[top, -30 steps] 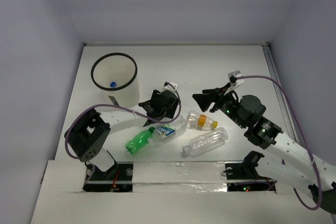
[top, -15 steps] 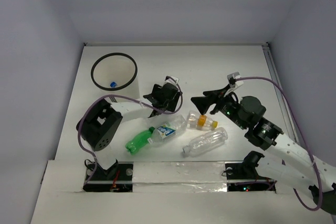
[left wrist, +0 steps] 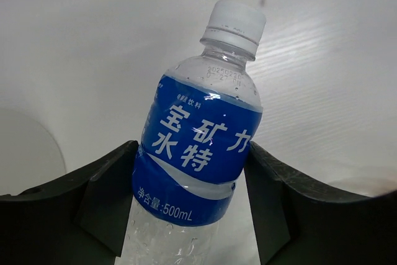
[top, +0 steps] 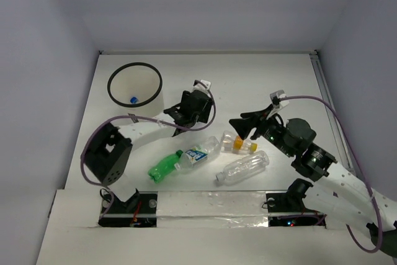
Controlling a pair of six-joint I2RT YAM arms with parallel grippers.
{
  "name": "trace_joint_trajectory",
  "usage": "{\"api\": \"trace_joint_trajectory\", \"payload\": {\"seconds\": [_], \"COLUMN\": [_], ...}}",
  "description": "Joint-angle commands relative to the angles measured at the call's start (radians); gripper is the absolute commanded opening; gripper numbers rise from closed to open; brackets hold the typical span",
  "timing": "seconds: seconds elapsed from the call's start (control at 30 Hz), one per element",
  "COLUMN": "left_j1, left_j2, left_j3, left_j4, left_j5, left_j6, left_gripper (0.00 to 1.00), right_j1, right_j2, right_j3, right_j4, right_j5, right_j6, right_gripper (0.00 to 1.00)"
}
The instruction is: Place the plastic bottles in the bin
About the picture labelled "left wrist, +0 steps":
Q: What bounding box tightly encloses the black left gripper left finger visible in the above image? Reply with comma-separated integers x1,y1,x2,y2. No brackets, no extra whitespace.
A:
1,141,138,264

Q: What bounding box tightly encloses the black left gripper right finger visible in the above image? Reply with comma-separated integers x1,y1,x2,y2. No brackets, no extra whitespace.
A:
244,143,396,265

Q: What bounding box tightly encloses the blue-label bottle white cap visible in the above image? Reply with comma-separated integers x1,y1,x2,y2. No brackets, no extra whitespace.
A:
116,0,265,264

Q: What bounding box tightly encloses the white bin with black rim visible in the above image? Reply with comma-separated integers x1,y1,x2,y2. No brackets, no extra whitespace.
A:
1,108,66,195

